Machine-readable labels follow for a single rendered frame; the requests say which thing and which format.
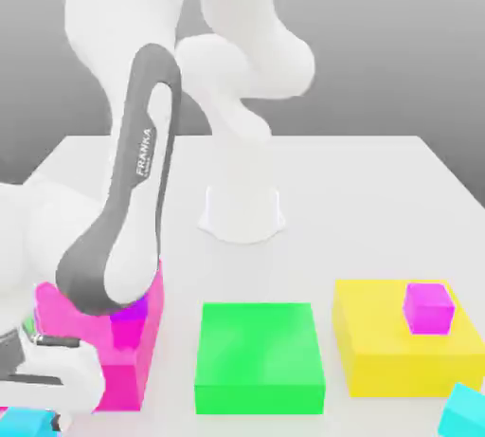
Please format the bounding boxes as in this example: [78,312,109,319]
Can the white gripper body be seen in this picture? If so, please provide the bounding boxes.
[0,345,106,414]

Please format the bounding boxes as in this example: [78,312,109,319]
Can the small cyan cube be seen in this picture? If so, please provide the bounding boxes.
[437,381,485,437]
[0,406,58,437]

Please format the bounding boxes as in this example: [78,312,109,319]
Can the small purple cube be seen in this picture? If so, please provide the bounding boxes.
[108,292,150,352]

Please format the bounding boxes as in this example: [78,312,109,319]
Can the small magenta cube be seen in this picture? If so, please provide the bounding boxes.
[402,282,457,337]

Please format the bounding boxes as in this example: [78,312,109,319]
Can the large pink box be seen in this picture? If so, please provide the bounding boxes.
[34,258,166,413]

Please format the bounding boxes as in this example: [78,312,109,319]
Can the large green box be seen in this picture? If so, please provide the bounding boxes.
[193,301,327,416]

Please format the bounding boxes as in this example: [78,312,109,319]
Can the large yellow box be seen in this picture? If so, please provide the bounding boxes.
[332,279,485,399]

